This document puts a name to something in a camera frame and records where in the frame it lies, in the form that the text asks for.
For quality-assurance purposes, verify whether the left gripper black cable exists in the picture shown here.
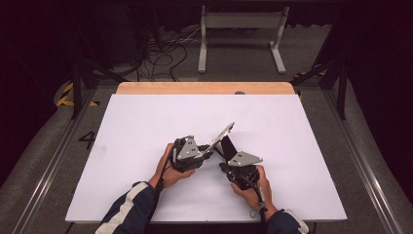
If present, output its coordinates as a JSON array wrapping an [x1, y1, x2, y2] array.
[[146, 157, 170, 225]]

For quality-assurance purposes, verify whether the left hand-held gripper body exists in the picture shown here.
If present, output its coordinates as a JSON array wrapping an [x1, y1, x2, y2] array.
[[169, 135, 208, 174]]

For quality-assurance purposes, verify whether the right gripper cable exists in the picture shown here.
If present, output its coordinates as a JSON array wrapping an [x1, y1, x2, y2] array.
[[248, 181, 269, 225]]

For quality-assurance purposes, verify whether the person's left hand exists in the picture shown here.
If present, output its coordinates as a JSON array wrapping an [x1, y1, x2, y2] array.
[[151, 142, 197, 190]]

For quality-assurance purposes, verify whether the yellow black floor tape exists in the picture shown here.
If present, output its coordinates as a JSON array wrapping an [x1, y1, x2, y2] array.
[[55, 81, 100, 108]]

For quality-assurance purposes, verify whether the white metal table frame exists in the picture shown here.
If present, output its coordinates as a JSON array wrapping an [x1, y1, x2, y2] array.
[[197, 5, 291, 75]]

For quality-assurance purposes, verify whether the bundle of floor cables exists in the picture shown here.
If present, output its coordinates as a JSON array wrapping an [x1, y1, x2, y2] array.
[[135, 27, 203, 83]]

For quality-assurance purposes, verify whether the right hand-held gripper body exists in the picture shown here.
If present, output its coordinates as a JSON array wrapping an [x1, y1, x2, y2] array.
[[218, 150, 264, 191]]

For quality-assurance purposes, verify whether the aluminium floor rail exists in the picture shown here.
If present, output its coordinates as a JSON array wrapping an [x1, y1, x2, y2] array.
[[12, 88, 100, 234], [323, 89, 406, 234]]

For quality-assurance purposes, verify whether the black metal stand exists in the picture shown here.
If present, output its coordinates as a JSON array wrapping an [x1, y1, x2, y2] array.
[[289, 58, 351, 121], [69, 58, 131, 121]]

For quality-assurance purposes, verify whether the person's right hand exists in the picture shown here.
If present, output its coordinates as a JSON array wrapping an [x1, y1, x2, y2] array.
[[230, 164, 275, 212]]

